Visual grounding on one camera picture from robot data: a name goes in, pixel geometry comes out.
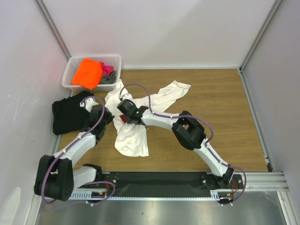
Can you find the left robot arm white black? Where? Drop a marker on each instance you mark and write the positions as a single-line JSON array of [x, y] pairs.
[[56, 178]]

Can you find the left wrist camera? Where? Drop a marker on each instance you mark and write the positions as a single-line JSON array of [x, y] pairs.
[[88, 103]]

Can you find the pink t-shirt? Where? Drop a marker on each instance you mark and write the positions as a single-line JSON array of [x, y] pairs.
[[107, 70]]

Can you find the black folded t-shirt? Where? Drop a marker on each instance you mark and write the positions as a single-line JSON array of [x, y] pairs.
[[68, 115]]

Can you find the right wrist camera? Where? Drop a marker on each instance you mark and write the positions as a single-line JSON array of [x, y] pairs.
[[124, 96]]

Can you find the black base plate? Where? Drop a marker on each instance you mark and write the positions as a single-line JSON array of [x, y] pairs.
[[167, 184]]

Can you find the grey t-shirt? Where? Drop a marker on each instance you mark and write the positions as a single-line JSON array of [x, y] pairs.
[[109, 79]]

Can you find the white slotted cable duct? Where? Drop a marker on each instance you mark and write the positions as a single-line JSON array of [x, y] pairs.
[[86, 194]]

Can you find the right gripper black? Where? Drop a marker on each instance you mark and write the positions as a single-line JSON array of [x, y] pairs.
[[131, 119]]

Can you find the white plastic basket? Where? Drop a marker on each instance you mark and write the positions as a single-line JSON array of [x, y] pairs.
[[74, 62]]

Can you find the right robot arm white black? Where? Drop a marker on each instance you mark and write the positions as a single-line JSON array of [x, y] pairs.
[[188, 131]]

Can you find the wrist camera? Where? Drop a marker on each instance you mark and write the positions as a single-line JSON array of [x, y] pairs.
[[88, 103], [124, 96]]

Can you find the aluminium frame rail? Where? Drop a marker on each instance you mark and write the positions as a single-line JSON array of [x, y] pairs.
[[266, 182]]

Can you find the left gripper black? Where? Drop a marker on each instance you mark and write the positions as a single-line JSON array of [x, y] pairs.
[[109, 117]]

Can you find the orange t-shirt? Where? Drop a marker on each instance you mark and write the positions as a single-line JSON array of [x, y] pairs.
[[88, 75]]

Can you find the white Coca-Cola t-shirt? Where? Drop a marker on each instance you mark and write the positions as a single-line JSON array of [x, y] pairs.
[[131, 140]]

